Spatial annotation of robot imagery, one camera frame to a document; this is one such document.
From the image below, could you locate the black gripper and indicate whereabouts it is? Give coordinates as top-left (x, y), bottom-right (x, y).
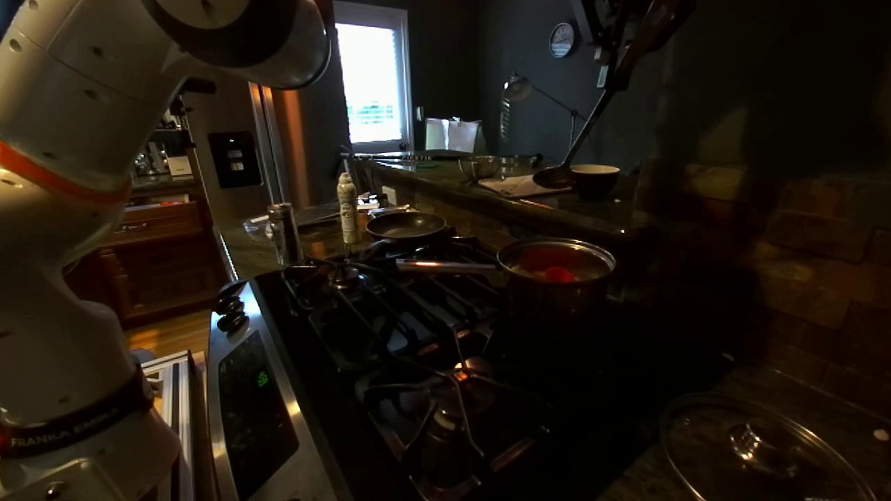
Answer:
top-left (595, 0), bottom-right (696, 91)

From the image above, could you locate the long metal spoon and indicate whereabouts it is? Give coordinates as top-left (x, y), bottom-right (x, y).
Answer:
top-left (532, 38), bottom-right (652, 192)

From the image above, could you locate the small black bowl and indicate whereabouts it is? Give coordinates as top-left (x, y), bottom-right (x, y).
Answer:
top-left (565, 160), bottom-right (622, 199)

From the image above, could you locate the black frying pan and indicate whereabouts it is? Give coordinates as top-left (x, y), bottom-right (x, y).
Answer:
top-left (355, 207), bottom-right (460, 259)

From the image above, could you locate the glass pot lid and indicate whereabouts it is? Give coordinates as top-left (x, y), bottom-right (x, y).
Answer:
top-left (659, 392), bottom-right (879, 501)

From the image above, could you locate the thin metal desk lamp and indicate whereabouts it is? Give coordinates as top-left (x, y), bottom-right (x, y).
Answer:
top-left (497, 71), bottom-right (599, 174)

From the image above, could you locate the red tomato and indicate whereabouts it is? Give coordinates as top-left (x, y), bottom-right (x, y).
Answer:
top-left (538, 263), bottom-right (582, 285)

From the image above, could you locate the bright window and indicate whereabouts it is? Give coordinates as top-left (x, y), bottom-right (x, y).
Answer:
top-left (330, 3), bottom-right (415, 155)

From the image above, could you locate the clear container of white beans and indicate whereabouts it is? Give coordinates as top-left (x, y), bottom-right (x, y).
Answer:
top-left (355, 182), bottom-right (404, 214)

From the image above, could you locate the stainless refrigerator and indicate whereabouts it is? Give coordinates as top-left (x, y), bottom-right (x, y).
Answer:
top-left (245, 78), bottom-right (341, 216)

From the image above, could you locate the black gas stove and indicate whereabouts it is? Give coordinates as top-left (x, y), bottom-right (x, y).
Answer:
top-left (203, 234), bottom-right (735, 501)

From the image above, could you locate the clear glass dish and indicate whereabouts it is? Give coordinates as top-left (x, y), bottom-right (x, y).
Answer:
top-left (241, 207), bottom-right (280, 245)

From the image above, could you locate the black kitchen appliance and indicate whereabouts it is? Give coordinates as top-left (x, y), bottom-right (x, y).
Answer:
top-left (127, 78), bottom-right (220, 185)

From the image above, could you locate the black stove knob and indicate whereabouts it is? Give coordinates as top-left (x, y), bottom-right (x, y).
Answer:
top-left (220, 305), bottom-right (252, 340)
top-left (213, 280), bottom-right (245, 312)

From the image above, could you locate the wooden cabinet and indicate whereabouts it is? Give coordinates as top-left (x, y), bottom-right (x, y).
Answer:
top-left (63, 182), bottom-right (231, 328)

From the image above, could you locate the round wall clock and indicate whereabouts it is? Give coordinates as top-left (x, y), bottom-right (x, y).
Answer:
top-left (549, 18), bottom-right (579, 60)

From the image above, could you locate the steel saucepan with handle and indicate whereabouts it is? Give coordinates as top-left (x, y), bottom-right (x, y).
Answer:
top-left (393, 234), bottom-right (622, 328)

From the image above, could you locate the black switch panel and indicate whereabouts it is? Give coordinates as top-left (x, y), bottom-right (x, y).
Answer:
top-left (205, 129), bottom-right (260, 188)

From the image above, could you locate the aluminium base frame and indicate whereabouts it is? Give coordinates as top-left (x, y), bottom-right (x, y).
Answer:
top-left (135, 347), bottom-right (199, 501)

